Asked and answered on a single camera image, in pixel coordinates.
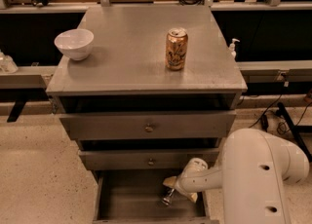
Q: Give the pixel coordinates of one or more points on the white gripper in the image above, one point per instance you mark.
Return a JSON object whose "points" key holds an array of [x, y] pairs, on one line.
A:
{"points": [[186, 183]]}

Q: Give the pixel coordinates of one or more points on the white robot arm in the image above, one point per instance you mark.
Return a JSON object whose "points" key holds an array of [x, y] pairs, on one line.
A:
{"points": [[255, 166]]}

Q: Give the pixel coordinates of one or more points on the grey middle drawer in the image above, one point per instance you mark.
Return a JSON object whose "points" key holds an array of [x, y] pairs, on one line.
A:
{"points": [[144, 159]]}

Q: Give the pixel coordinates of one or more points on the grey open bottom drawer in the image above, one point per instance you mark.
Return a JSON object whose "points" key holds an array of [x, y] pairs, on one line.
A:
{"points": [[135, 197]]}

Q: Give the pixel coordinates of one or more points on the grey top drawer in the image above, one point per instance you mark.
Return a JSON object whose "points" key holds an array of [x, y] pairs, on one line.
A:
{"points": [[148, 125]]}

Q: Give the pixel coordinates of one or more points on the grey wooden drawer cabinet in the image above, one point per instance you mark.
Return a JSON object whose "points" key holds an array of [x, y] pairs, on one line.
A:
{"points": [[126, 71]]}

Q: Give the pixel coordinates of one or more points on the gold soda can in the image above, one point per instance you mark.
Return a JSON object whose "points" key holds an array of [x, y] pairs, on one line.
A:
{"points": [[176, 48]]}

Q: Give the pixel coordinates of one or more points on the black stand leg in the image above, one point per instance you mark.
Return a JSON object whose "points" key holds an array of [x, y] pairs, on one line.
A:
{"points": [[296, 130]]}

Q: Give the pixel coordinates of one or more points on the white pump bottle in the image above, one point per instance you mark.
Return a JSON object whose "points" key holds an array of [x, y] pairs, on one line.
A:
{"points": [[232, 47]]}

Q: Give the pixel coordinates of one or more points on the white ceramic bowl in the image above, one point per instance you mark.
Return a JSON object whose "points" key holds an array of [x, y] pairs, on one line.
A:
{"points": [[76, 44]]}

